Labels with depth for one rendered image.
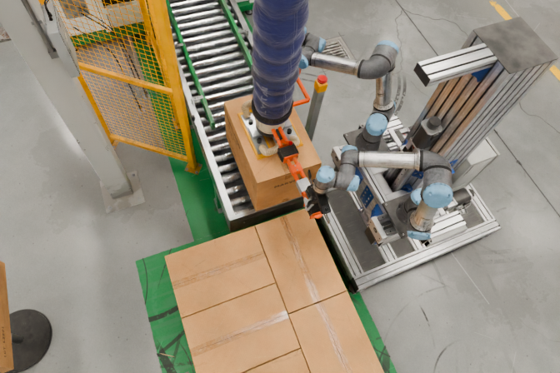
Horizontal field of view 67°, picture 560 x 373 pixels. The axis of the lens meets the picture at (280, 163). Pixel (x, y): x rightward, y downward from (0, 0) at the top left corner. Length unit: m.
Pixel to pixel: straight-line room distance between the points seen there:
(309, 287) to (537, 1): 4.57
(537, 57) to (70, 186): 3.27
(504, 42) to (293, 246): 1.68
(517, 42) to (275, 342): 1.97
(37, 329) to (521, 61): 3.22
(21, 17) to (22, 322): 2.11
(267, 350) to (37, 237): 1.98
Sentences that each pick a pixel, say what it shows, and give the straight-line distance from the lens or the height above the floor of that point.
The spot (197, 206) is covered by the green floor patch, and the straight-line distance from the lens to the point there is 3.51.
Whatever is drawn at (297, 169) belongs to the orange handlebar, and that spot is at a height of 1.22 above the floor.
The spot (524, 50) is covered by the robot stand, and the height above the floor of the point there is 2.03.
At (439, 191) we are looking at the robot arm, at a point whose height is 1.67.
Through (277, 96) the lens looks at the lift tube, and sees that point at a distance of 2.15.
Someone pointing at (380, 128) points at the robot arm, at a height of 1.26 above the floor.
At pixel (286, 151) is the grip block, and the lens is 2.32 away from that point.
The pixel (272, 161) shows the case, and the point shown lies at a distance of 2.45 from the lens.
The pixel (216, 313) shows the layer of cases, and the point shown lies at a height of 0.54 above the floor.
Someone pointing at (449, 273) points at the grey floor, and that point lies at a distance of 3.68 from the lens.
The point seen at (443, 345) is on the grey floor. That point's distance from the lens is 3.53.
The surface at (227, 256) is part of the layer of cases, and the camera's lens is 2.78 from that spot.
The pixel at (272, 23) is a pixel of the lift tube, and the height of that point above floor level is 1.99.
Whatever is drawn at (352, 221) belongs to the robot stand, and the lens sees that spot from 3.32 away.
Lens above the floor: 3.21
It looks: 61 degrees down
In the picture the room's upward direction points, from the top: 9 degrees clockwise
